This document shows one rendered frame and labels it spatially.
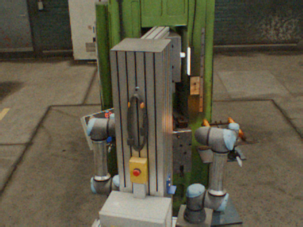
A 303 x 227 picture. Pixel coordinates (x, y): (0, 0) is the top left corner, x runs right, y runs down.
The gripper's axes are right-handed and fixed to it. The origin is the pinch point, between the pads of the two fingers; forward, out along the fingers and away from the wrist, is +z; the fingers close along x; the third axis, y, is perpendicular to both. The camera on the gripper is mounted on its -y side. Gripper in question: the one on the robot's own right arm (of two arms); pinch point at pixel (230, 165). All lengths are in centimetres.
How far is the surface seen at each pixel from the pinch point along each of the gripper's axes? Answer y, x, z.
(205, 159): -45, -24, 24
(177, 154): -51, -51, 25
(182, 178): -53, -46, 53
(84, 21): -522, -342, -3
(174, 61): -56, -54, -62
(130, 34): -54, -92, -84
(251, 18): -681, 7, 13
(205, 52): -83, -31, -64
